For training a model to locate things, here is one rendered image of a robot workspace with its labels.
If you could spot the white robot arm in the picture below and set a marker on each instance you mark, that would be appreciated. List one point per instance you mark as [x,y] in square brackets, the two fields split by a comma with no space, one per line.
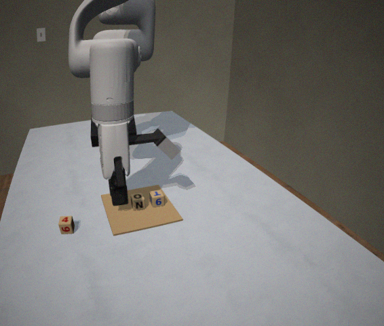
[109,61]

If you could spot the wooden letter block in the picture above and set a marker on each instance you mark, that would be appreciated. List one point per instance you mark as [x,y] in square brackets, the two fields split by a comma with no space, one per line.
[156,198]
[66,225]
[137,201]

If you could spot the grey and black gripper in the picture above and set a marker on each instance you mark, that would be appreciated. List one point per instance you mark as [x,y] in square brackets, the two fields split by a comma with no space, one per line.
[113,139]

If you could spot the tan square mat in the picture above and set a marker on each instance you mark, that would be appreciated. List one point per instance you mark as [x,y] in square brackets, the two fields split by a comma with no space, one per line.
[123,219]

